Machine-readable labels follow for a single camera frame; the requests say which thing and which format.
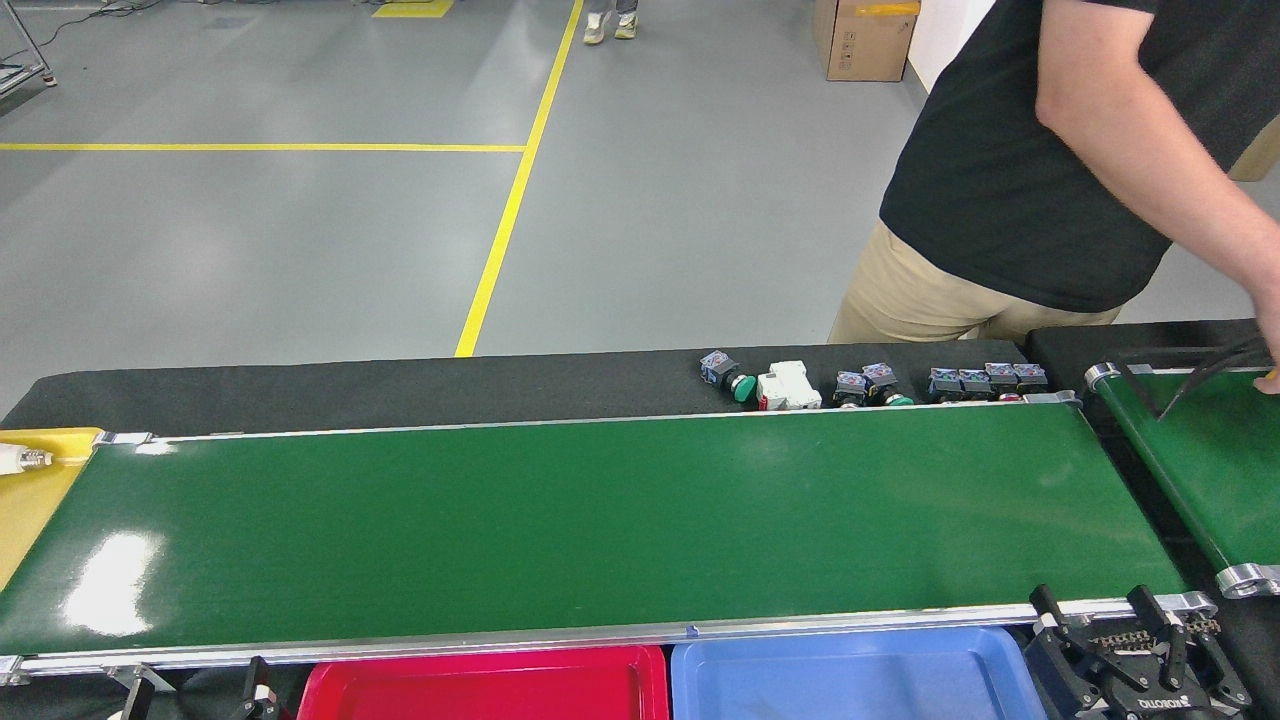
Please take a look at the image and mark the white circuit breaker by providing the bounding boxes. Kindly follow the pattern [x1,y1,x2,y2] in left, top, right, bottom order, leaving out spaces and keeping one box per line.
[757,361,823,412]

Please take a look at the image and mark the silver conveyor bracket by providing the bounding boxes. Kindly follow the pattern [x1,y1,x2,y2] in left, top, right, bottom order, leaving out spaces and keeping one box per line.
[105,663,178,693]

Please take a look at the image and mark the black guide frame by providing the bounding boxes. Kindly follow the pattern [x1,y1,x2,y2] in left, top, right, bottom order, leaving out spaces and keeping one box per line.
[1113,345,1266,421]

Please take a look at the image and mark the long green conveyor belt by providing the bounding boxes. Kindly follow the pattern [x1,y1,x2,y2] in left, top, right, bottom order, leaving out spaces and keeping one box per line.
[0,390,1219,687]

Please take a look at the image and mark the red plastic tray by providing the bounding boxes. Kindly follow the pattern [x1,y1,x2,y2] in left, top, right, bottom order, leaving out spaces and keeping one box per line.
[297,645,669,720]

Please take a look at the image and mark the yellow plastic tray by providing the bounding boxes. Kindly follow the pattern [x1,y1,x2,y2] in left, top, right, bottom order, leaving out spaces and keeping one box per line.
[0,427,106,593]

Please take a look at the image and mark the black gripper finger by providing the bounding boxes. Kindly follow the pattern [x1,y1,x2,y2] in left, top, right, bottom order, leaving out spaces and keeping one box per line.
[108,678,159,720]
[238,655,291,720]

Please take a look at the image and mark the metal rack cart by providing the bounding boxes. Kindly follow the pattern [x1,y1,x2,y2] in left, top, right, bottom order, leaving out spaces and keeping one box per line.
[0,0,58,98]

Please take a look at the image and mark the green feeder conveyor belt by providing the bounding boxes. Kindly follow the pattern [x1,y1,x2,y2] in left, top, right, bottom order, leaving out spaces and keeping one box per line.
[1085,362,1280,599]

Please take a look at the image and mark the brown cardboard box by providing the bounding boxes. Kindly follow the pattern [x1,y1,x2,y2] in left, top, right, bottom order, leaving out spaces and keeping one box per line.
[813,0,921,83]

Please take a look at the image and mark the blue plastic tray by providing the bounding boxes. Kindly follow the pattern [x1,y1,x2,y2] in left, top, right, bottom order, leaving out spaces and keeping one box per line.
[670,627,1048,720]

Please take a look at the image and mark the person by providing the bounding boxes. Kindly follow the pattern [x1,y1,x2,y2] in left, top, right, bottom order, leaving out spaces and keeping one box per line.
[584,0,639,44]
[828,0,1280,396]

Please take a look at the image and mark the black floor cable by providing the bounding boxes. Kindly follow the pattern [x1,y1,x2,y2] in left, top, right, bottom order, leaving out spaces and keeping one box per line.
[25,0,171,56]

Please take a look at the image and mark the conveyor drive chain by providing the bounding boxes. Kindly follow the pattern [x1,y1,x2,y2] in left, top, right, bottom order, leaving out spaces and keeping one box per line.
[1085,618,1223,653]

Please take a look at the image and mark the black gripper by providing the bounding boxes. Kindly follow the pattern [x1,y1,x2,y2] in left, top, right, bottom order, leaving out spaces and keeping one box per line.
[1025,583,1256,720]

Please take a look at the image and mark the person's right hand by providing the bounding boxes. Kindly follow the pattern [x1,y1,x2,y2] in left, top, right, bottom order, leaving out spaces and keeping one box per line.
[1250,288,1280,396]

